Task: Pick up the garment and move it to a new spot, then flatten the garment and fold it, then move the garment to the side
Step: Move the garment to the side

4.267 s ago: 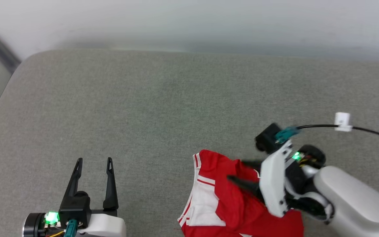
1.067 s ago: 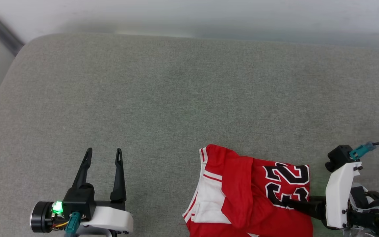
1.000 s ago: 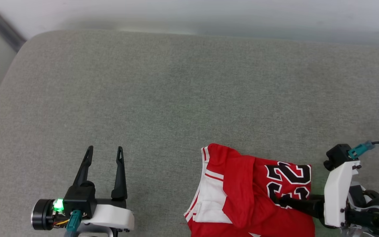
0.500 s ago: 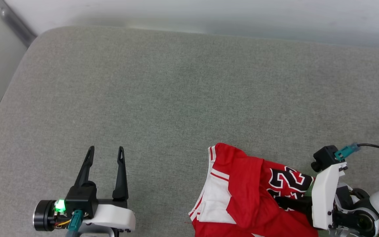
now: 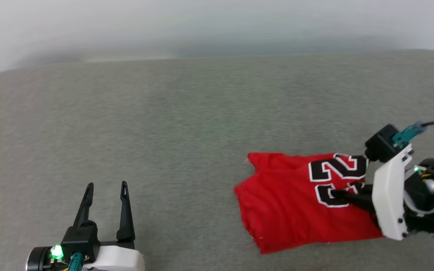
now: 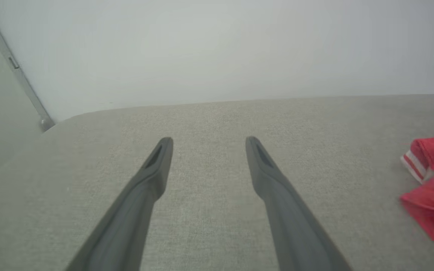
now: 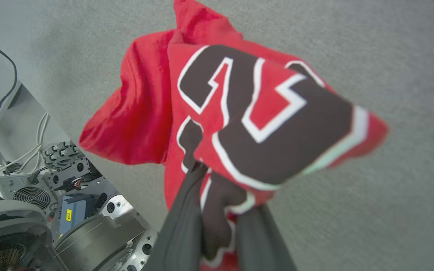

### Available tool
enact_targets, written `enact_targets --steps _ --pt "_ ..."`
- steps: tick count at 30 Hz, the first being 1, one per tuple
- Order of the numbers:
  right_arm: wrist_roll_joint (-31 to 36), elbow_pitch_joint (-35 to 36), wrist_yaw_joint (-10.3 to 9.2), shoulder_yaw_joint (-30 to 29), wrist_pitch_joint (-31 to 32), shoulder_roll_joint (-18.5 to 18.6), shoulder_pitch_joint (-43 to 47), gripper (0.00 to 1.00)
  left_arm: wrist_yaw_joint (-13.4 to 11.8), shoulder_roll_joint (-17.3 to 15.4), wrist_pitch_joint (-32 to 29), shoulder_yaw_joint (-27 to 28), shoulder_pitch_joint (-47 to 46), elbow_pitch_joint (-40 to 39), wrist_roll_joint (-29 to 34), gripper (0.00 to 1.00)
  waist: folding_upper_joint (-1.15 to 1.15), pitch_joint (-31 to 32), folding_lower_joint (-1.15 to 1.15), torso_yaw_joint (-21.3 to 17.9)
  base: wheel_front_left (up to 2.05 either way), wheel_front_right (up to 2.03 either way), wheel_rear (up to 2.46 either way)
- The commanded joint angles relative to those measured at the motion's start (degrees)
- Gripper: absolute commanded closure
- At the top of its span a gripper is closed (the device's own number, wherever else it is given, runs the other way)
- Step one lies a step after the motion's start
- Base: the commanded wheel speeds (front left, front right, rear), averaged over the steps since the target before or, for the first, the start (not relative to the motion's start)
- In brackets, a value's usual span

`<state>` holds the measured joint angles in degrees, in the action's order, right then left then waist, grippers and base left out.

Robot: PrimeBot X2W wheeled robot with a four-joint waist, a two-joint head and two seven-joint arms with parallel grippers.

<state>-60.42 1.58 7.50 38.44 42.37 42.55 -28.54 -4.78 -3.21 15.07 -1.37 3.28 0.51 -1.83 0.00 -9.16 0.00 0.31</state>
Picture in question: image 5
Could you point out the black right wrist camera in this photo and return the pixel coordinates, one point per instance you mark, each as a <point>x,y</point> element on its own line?
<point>381,145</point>

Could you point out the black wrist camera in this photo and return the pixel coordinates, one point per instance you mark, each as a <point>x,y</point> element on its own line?
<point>381,145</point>
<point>79,237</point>

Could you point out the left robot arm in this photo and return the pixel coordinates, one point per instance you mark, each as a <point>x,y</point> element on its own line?
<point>38,259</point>

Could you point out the grey fabric sofa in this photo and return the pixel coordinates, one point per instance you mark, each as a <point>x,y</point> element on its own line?
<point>164,131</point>

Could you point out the red basketball jersey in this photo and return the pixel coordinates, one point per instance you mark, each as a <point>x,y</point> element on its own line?
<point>285,203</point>

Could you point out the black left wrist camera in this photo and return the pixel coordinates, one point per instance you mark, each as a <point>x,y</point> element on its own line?
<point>79,237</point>

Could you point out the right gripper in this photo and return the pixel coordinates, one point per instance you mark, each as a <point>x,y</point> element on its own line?
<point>390,199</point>

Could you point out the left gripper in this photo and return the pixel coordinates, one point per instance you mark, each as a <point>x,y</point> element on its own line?
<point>119,259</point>

